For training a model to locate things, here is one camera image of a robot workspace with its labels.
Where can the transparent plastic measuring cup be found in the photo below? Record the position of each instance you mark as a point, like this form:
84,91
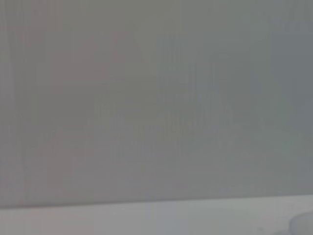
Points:
303,221

